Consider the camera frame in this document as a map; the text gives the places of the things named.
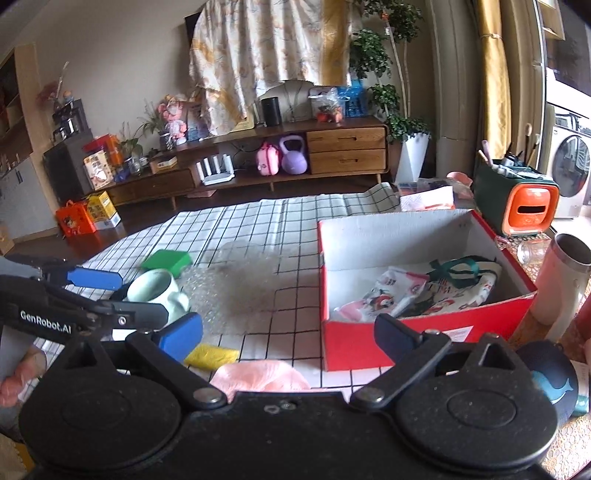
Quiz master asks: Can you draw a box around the tall green potted plant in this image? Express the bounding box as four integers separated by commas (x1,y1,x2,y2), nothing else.
349,1,430,183

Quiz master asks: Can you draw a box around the orange gift box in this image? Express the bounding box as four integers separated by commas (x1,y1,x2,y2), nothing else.
55,200,97,238

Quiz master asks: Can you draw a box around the green orange storage box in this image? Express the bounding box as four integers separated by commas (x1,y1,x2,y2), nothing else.
472,160,560,237

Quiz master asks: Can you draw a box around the white wifi router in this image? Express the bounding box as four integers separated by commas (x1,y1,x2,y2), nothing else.
195,154,235,186

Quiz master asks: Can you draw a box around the purple kettlebell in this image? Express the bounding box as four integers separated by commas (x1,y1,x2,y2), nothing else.
279,135,308,175

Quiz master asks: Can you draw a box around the yellow curtain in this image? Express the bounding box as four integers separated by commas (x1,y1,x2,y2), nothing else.
475,0,512,159

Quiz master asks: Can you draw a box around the floral cloth over TV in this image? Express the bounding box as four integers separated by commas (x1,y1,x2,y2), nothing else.
189,1,353,136

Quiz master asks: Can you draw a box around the person left hand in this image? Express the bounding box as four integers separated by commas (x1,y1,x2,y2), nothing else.
0,345,47,408

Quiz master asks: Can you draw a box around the white steel tumbler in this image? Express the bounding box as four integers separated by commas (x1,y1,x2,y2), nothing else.
530,233,590,342

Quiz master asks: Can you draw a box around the pink small backpack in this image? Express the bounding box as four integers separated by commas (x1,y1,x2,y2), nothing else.
256,142,280,176

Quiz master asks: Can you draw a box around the yellow carton box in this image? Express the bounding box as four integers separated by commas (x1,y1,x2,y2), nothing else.
86,191,121,230

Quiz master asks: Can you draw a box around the black cylinder speaker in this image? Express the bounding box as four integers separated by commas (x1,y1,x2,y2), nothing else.
260,97,283,127

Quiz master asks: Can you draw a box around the white printed tote bag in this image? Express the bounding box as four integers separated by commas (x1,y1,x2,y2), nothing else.
331,256,502,324

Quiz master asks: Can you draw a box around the tissue paper pack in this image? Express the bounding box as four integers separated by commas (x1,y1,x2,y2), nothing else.
400,185,455,212

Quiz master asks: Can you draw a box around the white checkered tablecloth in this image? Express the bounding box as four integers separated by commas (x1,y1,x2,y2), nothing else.
84,183,400,395

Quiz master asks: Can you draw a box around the pink mesh cloth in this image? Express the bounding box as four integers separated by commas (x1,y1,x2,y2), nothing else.
211,360,311,396

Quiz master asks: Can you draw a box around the mint green mug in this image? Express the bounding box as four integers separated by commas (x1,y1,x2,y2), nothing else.
126,269,190,325

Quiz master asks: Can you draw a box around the bubble wrap sheet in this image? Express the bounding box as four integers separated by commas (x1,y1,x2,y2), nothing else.
177,241,320,337

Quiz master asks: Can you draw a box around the red white cardboard box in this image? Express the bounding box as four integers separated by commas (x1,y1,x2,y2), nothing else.
318,210,537,371

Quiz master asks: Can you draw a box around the clear plastic compartment box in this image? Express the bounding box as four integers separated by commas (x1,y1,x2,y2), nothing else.
394,179,453,196

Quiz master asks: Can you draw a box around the green sponge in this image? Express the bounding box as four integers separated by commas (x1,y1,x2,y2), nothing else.
140,249,192,278

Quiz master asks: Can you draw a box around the wooden TV cabinet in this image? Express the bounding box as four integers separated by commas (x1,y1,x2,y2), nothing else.
106,117,390,207

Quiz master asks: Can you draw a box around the yellow sponge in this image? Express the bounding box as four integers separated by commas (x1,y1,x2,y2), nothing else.
184,344,239,372

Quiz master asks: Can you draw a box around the black mini fridge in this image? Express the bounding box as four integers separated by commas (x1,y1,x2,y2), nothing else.
43,130,93,206

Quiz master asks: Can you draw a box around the dark round whale pouch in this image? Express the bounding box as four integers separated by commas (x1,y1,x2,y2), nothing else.
516,340,579,427

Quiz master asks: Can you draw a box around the bag of fruit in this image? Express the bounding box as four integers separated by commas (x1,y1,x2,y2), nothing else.
308,87,344,124

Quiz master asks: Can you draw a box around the pink plush doll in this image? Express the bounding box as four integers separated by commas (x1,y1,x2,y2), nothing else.
157,95,187,147

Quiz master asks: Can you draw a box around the washing machine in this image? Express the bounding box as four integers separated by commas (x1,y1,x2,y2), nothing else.
540,103,590,219

